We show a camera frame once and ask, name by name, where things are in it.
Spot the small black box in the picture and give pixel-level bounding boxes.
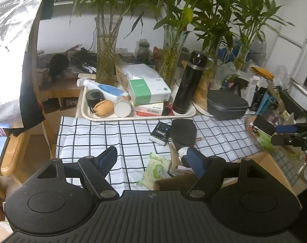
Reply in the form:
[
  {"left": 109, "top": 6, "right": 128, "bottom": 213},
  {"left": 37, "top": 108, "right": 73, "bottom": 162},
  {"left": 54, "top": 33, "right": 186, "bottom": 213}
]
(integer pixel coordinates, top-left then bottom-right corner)
[{"left": 149, "top": 121, "right": 172, "bottom": 146}]

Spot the black white checked tablecloth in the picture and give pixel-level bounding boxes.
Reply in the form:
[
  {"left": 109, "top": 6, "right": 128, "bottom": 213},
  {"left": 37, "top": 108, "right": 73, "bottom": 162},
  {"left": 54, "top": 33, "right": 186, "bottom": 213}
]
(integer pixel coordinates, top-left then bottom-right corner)
[{"left": 53, "top": 115, "right": 303, "bottom": 190}]

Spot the grey cup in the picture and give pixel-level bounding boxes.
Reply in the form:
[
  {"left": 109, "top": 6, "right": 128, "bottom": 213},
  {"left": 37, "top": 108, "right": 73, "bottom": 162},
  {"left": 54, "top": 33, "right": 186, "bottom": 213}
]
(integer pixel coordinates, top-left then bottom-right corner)
[{"left": 179, "top": 47, "right": 191, "bottom": 62}]

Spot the blue plastic bag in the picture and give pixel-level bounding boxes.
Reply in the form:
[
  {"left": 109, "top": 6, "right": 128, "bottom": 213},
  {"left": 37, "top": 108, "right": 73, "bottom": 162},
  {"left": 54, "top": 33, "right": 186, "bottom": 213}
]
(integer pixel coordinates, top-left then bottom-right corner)
[{"left": 217, "top": 43, "right": 245, "bottom": 62}]

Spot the clear bag of packets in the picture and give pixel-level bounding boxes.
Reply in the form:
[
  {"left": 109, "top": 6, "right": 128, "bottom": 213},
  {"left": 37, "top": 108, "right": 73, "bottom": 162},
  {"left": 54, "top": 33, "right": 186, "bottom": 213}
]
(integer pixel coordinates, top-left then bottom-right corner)
[{"left": 246, "top": 111, "right": 296, "bottom": 153}]

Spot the lucky bamboo in glass vase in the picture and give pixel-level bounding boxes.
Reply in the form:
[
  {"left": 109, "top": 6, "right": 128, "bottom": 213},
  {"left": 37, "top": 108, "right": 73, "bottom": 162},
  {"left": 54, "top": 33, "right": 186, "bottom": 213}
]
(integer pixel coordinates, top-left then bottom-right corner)
[
  {"left": 55, "top": 0, "right": 164, "bottom": 86},
  {"left": 227, "top": 0, "right": 296, "bottom": 72},
  {"left": 153, "top": 0, "right": 220, "bottom": 88},
  {"left": 189, "top": 0, "right": 247, "bottom": 84}
]

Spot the cardboard box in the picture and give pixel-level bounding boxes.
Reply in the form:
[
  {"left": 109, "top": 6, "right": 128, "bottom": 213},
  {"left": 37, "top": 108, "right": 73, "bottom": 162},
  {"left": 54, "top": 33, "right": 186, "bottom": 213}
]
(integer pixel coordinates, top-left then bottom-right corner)
[{"left": 153, "top": 153, "right": 296, "bottom": 195}]

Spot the black thermos bottle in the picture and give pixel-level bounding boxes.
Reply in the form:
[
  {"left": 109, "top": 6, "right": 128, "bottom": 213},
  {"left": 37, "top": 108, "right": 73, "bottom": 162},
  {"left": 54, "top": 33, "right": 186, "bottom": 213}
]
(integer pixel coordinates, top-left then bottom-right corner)
[{"left": 172, "top": 51, "right": 209, "bottom": 115}]

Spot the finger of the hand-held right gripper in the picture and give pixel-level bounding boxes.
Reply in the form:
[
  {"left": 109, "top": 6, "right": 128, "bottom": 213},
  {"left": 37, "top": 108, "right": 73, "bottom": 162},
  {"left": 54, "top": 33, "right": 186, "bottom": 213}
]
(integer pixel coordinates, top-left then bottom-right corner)
[
  {"left": 271, "top": 133, "right": 301, "bottom": 146},
  {"left": 275, "top": 124, "right": 306, "bottom": 135}
]

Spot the dark glass jar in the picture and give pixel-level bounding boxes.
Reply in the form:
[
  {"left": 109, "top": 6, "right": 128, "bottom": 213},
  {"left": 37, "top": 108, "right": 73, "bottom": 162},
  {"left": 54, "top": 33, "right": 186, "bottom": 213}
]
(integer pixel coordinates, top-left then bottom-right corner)
[{"left": 137, "top": 39, "right": 151, "bottom": 62}]

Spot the beige plastic tray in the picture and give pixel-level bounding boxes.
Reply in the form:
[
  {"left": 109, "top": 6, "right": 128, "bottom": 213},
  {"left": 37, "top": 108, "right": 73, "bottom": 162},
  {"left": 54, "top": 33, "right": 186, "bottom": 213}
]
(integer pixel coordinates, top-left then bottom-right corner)
[{"left": 76, "top": 85, "right": 197, "bottom": 122}]

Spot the tan coin purse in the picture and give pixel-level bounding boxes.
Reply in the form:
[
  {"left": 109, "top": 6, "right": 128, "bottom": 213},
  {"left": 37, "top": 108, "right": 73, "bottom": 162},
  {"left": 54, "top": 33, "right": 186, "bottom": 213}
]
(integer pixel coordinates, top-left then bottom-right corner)
[{"left": 90, "top": 99, "right": 115, "bottom": 117}]

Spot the black device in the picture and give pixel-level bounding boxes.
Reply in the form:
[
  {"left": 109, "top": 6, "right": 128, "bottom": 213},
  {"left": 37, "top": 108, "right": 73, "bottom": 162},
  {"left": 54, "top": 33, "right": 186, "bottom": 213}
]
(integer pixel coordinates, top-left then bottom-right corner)
[{"left": 70, "top": 48, "right": 98, "bottom": 74}]

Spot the black round container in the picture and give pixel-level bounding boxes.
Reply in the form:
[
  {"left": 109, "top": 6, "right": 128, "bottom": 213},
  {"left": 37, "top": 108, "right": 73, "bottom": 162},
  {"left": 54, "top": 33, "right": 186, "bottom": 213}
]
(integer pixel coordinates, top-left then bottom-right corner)
[{"left": 85, "top": 90, "right": 105, "bottom": 107}]

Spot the white orange bottle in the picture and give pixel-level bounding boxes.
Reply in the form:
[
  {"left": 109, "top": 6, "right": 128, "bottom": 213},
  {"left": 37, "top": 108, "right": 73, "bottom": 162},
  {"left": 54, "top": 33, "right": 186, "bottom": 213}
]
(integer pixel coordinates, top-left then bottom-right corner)
[{"left": 114, "top": 95, "right": 133, "bottom": 118}]

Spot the black pouch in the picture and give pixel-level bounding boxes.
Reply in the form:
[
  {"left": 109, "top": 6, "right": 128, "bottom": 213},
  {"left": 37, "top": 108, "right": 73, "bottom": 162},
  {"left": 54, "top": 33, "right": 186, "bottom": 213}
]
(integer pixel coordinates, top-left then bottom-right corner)
[{"left": 169, "top": 118, "right": 198, "bottom": 149}]

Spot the grey zip case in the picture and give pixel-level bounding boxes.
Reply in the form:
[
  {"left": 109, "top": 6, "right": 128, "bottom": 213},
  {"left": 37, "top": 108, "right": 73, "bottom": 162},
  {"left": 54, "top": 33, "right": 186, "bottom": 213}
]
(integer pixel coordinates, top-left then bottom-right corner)
[{"left": 207, "top": 90, "right": 249, "bottom": 121}]

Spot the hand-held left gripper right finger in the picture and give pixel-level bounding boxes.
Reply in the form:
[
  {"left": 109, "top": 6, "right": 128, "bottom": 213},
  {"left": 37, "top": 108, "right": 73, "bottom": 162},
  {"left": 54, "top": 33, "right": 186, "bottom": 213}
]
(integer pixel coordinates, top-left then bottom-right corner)
[{"left": 186, "top": 146, "right": 264, "bottom": 199}]

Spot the green wet wipes packet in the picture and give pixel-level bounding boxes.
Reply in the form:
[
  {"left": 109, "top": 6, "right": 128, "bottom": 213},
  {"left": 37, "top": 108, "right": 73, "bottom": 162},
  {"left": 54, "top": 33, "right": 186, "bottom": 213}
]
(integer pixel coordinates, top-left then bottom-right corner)
[{"left": 137, "top": 152, "right": 173, "bottom": 190}]

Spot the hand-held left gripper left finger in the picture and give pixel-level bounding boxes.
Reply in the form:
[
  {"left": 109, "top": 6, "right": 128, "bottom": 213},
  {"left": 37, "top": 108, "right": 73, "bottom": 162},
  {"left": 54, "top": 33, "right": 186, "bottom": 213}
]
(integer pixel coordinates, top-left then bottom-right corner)
[{"left": 37, "top": 146, "right": 120, "bottom": 201}]

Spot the red white flat box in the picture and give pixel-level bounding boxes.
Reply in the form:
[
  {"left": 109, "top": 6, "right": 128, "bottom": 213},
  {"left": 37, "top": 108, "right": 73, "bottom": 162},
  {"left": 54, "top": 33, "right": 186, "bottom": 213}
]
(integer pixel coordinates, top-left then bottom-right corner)
[{"left": 132, "top": 101, "right": 166, "bottom": 117}]

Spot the white carton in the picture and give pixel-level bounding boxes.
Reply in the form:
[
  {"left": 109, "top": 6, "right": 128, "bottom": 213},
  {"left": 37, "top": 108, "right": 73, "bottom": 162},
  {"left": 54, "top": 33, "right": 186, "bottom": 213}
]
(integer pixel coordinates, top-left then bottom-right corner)
[{"left": 245, "top": 75, "right": 261, "bottom": 107}]

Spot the white plastic bag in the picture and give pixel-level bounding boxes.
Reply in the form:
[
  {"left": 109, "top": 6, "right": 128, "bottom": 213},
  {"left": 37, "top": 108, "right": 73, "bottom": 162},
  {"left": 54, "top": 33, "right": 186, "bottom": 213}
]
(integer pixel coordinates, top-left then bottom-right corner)
[{"left": 119, "top": 63, "right": 161, "bottom": 83}]

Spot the black fuzzy object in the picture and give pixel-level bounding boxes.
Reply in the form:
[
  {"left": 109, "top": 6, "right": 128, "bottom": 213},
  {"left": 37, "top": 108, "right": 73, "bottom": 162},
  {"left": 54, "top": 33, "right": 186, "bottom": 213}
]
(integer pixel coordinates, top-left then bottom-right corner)
[{"left": 48, "top": 54, "right": 70, "bottom": 79}]

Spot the green white tissue box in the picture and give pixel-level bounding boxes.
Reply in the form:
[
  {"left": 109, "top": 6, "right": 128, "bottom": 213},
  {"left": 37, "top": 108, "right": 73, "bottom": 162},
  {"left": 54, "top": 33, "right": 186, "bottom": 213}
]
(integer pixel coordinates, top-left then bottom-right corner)
[{"left": 128, "top": 77, "right": 172, "bottom": 106}]

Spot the white blue spray bottle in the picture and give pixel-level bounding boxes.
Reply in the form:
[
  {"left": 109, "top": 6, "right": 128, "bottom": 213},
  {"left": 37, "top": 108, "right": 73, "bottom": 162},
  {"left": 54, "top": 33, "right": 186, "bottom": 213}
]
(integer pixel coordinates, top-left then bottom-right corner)
[{"left": 76, "top": 78, "right": 130, "bottom": 102}]

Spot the white storage box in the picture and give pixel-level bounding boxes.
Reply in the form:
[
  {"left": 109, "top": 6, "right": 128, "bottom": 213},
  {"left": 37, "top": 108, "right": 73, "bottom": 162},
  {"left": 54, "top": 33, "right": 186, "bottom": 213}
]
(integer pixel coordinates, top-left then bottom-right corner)
[{"left": 287, "top": 78, "right": 307, "bottom": 112}]

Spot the wooden chair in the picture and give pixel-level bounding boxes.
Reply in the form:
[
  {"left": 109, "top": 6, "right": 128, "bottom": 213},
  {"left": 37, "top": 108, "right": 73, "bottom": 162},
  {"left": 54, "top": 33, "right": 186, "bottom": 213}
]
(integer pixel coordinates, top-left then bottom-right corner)
[{"left": 0, "top": 121, "right": 55, "bottom": 190}]

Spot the yellow packet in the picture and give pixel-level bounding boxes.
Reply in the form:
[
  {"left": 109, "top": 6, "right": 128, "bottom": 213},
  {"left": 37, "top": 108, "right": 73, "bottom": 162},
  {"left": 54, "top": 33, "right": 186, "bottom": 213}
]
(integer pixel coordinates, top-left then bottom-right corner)
[{"left": 250, "top": 66, "right": 274, "bottom": 80}]

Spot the silver foil sheet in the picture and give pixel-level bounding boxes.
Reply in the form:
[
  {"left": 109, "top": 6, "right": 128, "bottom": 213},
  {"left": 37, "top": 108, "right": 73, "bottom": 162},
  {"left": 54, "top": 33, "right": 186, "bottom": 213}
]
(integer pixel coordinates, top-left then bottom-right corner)
[{"left": 0, "top": 0, "right": 55, "bottom": 135}]

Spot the brown paper bag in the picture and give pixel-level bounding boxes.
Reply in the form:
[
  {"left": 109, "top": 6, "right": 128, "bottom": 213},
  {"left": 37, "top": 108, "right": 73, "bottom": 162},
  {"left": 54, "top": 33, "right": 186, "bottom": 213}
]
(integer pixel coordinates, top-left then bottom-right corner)
[{"left": 114, "top": 61, "right": 130, "bottom": 88}]

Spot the wooden side table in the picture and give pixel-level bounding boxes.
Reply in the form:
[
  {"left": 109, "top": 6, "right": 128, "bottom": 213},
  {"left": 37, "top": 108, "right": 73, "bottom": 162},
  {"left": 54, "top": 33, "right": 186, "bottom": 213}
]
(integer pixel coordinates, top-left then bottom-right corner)
[{"left": 38, "top": 73, "right": 83, "bottom": 112}]

